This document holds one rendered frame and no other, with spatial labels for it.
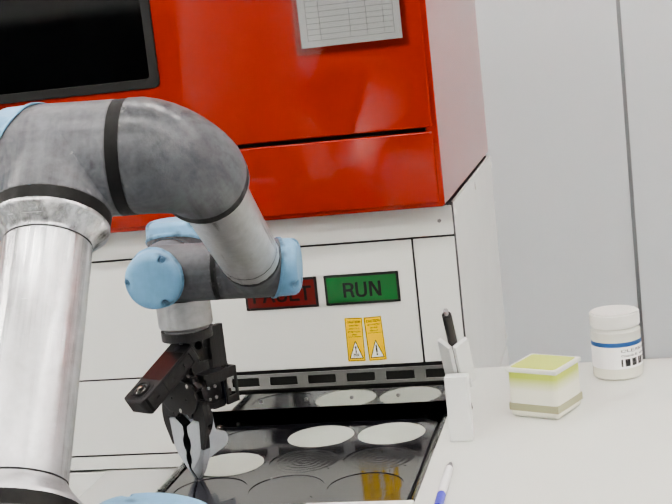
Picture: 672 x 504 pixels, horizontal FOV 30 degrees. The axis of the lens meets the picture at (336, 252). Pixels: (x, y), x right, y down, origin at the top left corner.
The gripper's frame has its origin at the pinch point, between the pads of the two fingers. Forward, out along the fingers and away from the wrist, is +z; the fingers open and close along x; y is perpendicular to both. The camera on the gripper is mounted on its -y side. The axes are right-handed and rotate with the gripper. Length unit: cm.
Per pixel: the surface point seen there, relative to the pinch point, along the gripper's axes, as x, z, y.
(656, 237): 28, 3, 188
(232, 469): -2.2, 1.2, 5.2
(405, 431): -14.7, 1.3, 28.9
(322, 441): -5.9, 1.3, 20.2
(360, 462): -17.2, 1.4, 15.7
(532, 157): 54, -21, 172
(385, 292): -7.4, -17.9, 36.2
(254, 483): -9.2, 1.3, 2.7
